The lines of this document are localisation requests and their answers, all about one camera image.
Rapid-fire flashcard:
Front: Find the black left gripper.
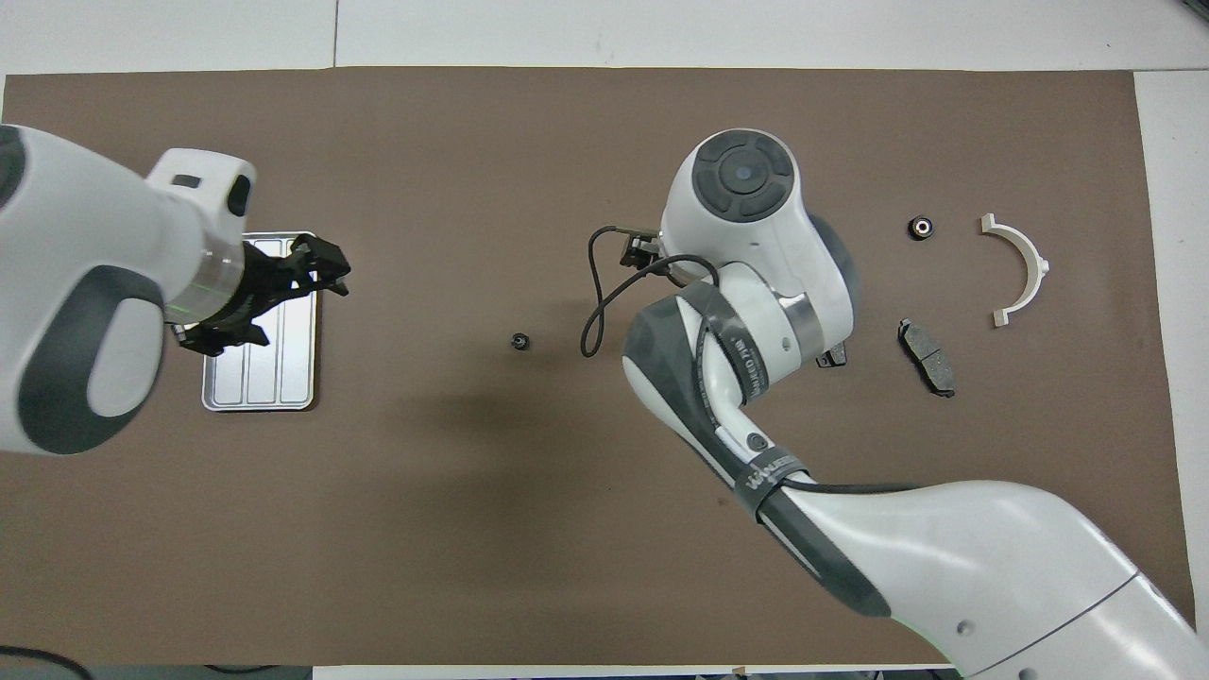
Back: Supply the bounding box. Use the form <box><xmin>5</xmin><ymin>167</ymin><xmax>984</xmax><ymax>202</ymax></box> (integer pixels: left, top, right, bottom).
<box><xmin>178</xmin><ymin>234</ymin><xmax>352</xmax><ymax>357</ymax></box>

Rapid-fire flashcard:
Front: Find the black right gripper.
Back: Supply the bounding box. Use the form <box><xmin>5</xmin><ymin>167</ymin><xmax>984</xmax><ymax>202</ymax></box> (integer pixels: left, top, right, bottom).
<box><xmin>621</xmin><ymin>229</ymin><xmax>662</xmax><ymax>273</ymax></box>

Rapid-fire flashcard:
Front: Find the silver metal tray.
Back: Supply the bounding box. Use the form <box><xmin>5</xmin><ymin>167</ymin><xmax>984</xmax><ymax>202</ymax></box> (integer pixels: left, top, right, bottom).
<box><xmin>201</xmin><ymin>231</ymin><xmax>319</xmax><ymax>412</ymax></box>

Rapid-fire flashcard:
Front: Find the brown table mat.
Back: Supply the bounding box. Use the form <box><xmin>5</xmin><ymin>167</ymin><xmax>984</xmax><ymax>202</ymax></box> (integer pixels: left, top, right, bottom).
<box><xmin>0</xmin><ymin>66</ymin><xmax>1200</xmax><ymax>667</ymax></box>

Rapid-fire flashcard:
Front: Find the dark grey tapered brake pad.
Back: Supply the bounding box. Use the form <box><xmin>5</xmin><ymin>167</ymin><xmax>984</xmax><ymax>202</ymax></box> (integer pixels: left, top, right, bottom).
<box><xmin>897</xmin><ymin>318</ymin><xmax>957</xmax><ymax>399</ymax></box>

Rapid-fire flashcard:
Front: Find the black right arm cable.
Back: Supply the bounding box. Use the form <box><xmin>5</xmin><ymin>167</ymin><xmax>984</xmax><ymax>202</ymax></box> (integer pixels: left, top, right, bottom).
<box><xmin>581</xmin><ymin>225</ymin><xmax>927</xmax><ymax>497</ymax></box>

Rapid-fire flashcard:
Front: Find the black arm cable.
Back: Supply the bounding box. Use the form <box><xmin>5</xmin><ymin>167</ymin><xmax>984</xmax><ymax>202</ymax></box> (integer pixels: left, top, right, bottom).
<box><xmin>581</xmin><ymin>225</ymin><xmax>927</xmax><ymax>497</ymax></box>
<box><xmin>0</xmin><ymin>646</ymin><xmax>95</xmax><ymax>680</ymax></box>

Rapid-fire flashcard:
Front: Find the white curved plastic bracket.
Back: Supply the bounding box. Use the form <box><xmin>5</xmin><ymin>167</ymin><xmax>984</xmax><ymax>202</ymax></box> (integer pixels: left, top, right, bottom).
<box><xmin>978</xmin><ymin>213</ymin><xmax>1051</xmax><ymax>329</ymax></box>

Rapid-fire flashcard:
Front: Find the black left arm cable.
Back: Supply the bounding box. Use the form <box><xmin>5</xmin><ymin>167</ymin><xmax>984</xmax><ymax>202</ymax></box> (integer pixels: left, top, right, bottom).
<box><xmin>0</xmin><ymin>646</ymin><xmax>95</xmax><ymax>680</ymax></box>

